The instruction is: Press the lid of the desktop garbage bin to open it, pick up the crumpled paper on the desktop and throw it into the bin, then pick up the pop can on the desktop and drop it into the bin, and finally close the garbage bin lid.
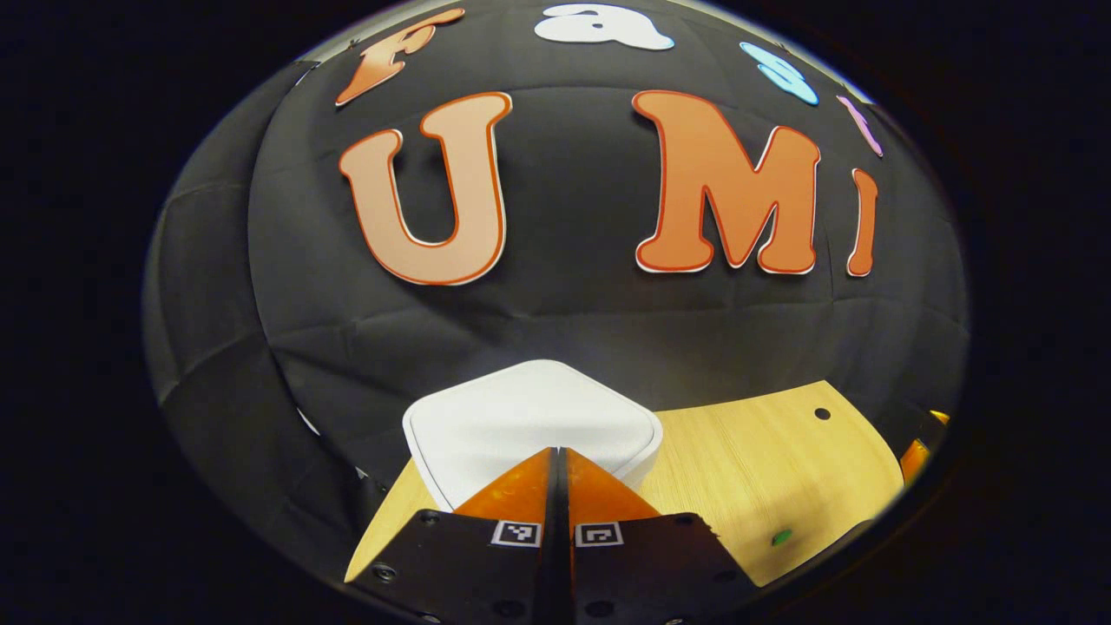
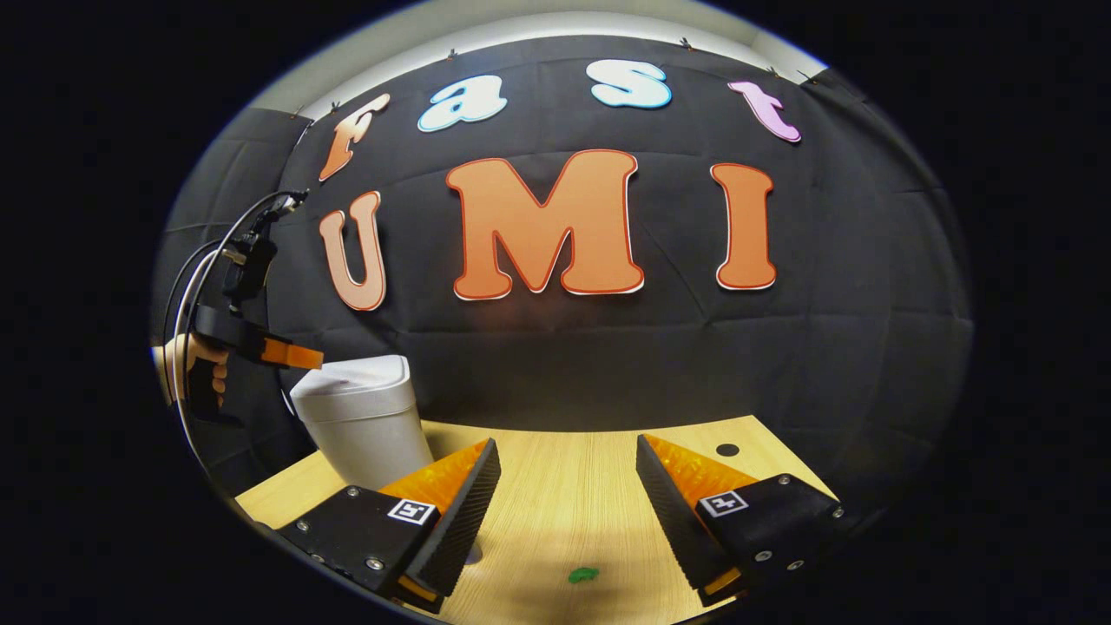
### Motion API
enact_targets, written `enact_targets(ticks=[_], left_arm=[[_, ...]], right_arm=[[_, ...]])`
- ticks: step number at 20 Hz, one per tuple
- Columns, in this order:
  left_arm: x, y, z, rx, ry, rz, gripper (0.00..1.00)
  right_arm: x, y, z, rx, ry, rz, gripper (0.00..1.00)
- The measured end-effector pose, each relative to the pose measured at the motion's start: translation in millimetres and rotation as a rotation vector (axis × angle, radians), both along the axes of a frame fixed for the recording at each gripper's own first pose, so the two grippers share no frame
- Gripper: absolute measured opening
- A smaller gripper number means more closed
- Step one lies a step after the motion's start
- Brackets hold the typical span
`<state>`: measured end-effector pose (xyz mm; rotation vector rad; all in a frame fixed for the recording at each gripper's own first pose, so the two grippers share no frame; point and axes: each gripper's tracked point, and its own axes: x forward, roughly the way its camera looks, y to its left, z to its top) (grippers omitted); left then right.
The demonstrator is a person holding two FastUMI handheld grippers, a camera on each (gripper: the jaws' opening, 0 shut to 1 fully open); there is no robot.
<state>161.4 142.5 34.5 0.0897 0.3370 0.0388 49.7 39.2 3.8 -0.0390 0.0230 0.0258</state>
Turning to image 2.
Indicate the green paper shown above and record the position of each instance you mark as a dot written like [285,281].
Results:
[583,575]

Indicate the wooden desktop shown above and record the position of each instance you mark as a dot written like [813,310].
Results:
[564,486]

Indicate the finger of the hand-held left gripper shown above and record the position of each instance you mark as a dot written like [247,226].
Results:
[291,354]

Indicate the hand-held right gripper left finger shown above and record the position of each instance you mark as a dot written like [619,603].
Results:
[464,529]

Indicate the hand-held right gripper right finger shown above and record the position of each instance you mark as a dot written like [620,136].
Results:
[673,521]

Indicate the white desktop garbage bin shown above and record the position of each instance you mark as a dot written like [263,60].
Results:
[364,434]

